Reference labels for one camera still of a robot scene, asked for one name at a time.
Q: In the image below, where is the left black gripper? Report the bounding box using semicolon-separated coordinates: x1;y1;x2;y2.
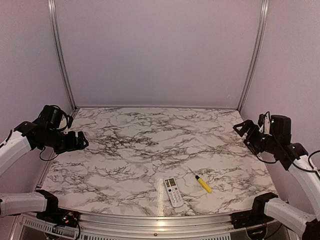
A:
41;128;89;155

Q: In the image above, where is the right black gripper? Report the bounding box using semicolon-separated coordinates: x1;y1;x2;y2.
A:
232;119;280;155

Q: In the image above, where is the yellow handled screwdriver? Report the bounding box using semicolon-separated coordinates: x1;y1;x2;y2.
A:
189;168;213;194

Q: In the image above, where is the white remote control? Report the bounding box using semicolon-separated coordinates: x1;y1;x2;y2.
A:
164;177;184;208

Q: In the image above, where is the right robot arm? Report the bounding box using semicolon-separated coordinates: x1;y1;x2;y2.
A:
231;112;320;240

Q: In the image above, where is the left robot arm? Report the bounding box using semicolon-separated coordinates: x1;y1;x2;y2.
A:
0;105;89;223

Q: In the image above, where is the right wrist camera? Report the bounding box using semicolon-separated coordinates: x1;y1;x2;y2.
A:
258;111;271;135

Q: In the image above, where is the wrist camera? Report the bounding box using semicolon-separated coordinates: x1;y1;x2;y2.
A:
258;111;271;135
58;113;74;134

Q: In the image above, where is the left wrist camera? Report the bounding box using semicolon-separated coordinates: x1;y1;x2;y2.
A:
58;113;74;134

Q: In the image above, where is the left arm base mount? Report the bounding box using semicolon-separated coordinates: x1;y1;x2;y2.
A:
35;189;81;240

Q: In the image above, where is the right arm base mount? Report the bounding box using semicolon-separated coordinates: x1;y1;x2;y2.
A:
230;192;278;240

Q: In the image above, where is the front aluminium rail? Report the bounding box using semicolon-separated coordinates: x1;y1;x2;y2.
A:
18;212;292;240

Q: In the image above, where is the right aluminium frame post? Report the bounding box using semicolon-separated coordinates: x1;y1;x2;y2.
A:
237;0;270;113

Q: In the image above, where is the aluminium frame post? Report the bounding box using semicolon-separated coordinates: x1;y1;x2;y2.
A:
47;0;77;112
237;0;270;113

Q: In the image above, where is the left aluminium frame post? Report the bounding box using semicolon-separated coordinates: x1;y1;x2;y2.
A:
47;0;77;112

